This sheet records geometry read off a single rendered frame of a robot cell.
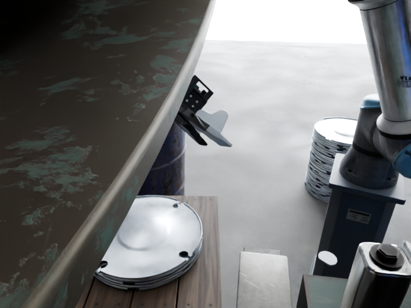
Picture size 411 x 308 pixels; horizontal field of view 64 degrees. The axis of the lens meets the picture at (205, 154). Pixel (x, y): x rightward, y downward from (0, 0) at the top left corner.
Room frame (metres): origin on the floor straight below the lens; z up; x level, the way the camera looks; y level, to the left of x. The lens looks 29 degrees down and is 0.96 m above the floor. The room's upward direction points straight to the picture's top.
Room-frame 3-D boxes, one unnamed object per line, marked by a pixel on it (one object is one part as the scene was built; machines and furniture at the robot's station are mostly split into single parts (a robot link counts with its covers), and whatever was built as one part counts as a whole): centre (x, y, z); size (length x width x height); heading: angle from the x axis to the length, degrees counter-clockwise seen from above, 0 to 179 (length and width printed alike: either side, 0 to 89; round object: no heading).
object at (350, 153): (0.79, -0.46, 0.50); 0.15 x 0.15 x 0.10
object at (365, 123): (0.78, -0.46, 0.62); 0.13 x 0.12 x 0.14; 1
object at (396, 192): (0.79, -0.46, 0.23); 0.19 x 0.19 x 0.45; 65
